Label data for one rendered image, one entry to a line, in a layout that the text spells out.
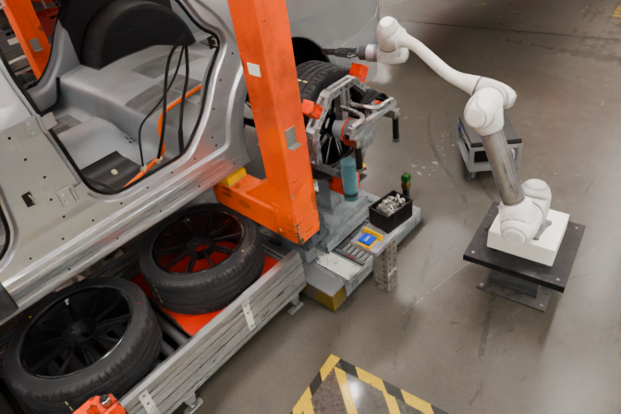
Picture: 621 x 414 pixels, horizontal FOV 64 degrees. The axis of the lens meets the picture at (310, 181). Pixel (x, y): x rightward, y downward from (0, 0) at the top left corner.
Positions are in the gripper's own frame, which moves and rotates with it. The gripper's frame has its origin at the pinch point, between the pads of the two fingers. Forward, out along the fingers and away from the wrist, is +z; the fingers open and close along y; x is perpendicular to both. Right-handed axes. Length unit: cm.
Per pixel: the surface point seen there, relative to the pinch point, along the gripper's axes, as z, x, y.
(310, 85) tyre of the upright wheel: 6.2, -13.1, -15.3
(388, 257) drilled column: -40, -101, -40
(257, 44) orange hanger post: 9, 26, -71
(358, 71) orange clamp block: -14.1, -12.8, 6.7
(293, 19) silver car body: 22.9, 12.8, 13.1
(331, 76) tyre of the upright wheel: -1.8, -12.0, -3.8
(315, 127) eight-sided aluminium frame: 0.8, -30.6, -28.7
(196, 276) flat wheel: 48, -86, -92
